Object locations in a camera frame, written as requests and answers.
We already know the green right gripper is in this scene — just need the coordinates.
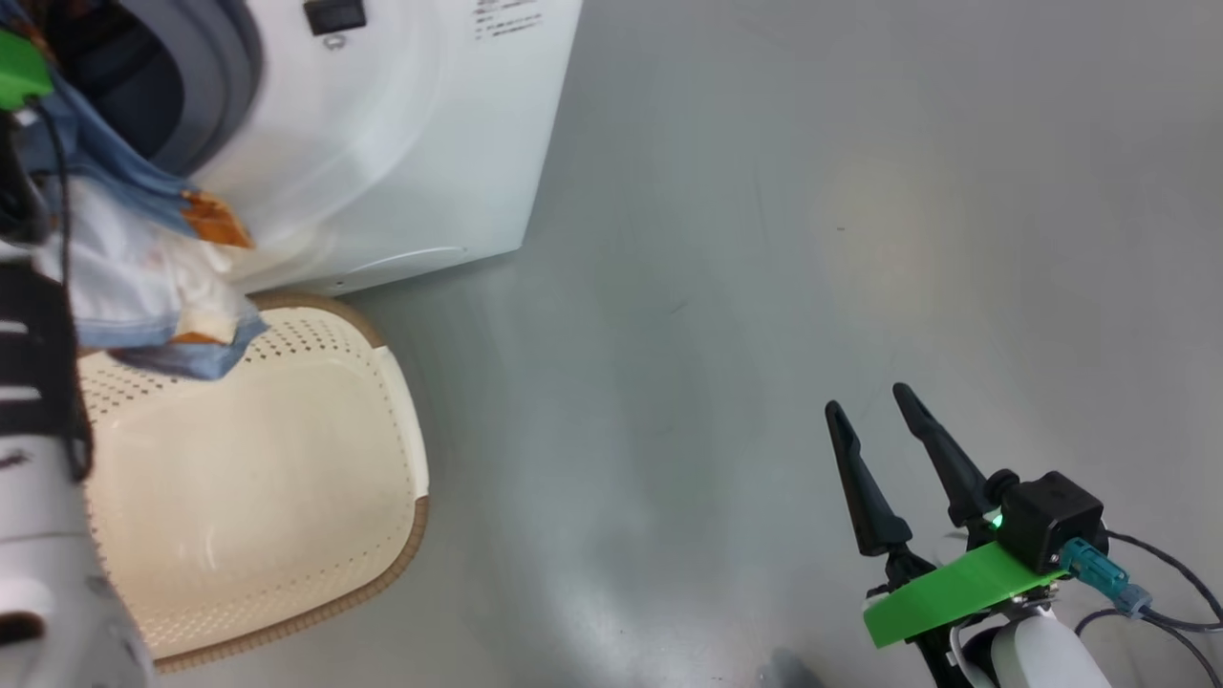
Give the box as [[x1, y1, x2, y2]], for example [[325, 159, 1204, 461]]
[[825, 382, 1066, 688]]

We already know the white front-load washing machine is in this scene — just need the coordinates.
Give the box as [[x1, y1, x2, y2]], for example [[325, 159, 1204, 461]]
[[38, 0, 584, 297]]

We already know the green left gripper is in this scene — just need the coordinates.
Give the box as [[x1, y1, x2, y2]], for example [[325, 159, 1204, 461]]
[[0, 29, 54, 112]]

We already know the cream perforated laundry basket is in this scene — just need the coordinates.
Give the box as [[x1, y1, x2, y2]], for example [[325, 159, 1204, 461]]
[[76, 291, 431, 675]]

